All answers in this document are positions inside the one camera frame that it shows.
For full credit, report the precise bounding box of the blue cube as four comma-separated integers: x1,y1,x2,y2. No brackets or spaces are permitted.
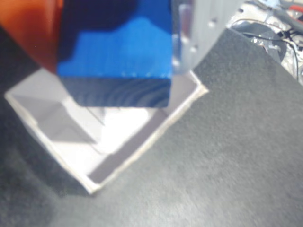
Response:
56,0,175,108

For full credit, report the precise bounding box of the black felt mat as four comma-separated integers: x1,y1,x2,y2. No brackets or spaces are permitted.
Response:
0,23,303,227

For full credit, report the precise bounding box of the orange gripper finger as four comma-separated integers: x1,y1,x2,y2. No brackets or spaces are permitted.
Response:
0,0,64,74

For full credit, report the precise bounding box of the white cardboard box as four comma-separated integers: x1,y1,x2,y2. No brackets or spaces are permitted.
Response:
4,68,209,195

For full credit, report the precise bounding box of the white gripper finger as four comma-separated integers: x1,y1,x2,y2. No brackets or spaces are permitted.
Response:
171,0,244,74

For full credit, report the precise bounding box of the thick black cable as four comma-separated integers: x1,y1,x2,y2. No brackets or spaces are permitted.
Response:
274,8,303,33

